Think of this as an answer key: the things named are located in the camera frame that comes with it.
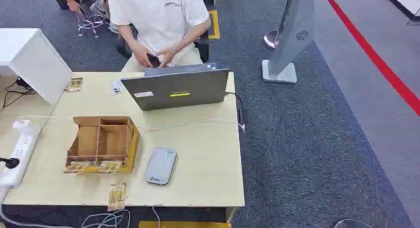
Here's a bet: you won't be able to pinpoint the person's right hand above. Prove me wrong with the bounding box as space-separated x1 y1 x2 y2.
132 45 154 68

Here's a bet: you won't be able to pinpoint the person's left hand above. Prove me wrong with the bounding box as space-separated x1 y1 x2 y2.
157 46 180 68

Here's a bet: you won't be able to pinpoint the dark mobile phone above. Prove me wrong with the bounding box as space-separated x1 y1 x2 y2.
147 53 161 68

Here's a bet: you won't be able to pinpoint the grey laptop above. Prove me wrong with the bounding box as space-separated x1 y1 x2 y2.
120 62 230 112

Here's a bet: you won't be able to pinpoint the person in white shirt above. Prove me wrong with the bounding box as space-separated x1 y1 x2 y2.
105 0 212 73

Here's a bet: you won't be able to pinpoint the white printed card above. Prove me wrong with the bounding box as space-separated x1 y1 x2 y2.
110 79 124 96

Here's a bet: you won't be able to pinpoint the chrome stool base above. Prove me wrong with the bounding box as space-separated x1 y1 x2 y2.
77 12 106 39

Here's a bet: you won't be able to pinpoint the person in background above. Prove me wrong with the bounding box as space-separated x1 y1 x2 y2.
59 0 119 34

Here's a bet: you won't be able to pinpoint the wooden card box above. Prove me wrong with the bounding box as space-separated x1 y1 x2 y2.
64 115 141 174

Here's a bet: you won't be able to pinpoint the round chrome base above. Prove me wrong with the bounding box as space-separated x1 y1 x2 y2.
263 30 280 50

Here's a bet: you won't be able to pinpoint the white cabinet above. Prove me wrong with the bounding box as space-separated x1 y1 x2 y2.
0 28 73 106

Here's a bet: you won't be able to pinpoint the grey kiosk stand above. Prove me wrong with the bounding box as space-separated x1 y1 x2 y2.
261 0 316 85

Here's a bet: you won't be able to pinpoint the white power strip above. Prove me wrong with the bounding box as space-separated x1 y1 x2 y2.
0 119 41 190

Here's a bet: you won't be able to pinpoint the black power plug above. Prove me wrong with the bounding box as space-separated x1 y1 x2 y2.
0 157 21 170

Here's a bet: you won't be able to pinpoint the yellow board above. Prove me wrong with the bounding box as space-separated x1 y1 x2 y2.
138 220 232 228

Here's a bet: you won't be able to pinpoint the round glass rim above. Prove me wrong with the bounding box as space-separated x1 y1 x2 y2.
333 218 373 228

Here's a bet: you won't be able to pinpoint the thin white cable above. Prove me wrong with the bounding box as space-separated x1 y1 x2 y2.
19 114 246 133

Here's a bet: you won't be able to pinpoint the black laptop cable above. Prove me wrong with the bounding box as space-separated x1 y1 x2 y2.
224 91 246 125

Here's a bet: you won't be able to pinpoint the black floor cables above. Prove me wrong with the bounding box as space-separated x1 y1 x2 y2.
1 76 38 110

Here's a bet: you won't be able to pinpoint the looped white cables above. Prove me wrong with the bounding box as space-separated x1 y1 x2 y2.
80 209 132 228

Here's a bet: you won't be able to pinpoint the white power strip cord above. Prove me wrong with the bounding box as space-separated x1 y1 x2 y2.
0 186 77 228

